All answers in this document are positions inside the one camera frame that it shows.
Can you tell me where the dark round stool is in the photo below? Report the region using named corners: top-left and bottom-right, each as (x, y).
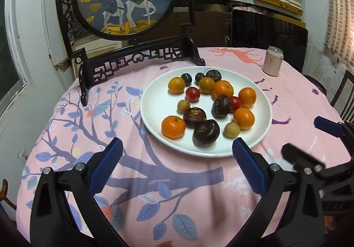
top-left (303, 75), bottom-right (328, 96)

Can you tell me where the red cherry tomato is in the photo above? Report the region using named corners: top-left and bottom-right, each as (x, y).
top-left (185, 87), bottom-right (201, 103)
top-left (229, 96), bottom-right (243, 113)

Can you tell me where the black flat panel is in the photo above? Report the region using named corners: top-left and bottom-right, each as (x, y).
top-left (231, 8), bottom-right (309, 73)

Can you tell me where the white framed window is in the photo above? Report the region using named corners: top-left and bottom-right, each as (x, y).
top-left (0, 0), bottom-right (29, 103)

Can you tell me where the brown wooden chair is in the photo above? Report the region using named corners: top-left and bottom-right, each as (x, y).
top-left (0, 179), bottom-right (17, 209)

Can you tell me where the dark wooden chair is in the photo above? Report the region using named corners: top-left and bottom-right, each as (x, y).
top-left (330, 70), bottom-right (354, 123)

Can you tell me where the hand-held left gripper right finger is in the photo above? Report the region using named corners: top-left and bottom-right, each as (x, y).
top-left (232, 138), bottom-right (325, 247)

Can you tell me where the white oval plate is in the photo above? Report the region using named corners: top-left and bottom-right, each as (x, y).
top-left (140, 66), bottom-right (273, 157)

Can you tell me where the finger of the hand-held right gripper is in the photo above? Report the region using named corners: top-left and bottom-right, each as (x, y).
top-left (281, 143), bottom-right (354, 189)
top-left (314, 116), bottom-right (354, 150)

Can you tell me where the pink printed tablecloth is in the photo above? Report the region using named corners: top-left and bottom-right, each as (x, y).
top-left (15, 47), bottom-right (346, 247)

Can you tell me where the orange mandarin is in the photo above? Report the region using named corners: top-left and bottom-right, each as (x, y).
top-left (234, 107), bottom-right (255, 130)
top-left (212, 80), bottom-right (234, 99)
top-left (238, 88), bottom-right (257, 108)
top-left (161, 115), bottom-right (186, 139)

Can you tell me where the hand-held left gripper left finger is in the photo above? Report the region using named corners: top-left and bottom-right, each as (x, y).
top-left (30, 137), bottom-right (123, 247)

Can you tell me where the small yellow citrus fruit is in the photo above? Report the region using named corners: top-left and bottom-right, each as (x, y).
top-left (198, 77), bottom-right (215, 94)
top-left (168, 77), bottom-right (186, 95)

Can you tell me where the pale beverage can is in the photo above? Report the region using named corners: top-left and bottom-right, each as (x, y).
top-left (262, 46), bottom-right (284, 77)

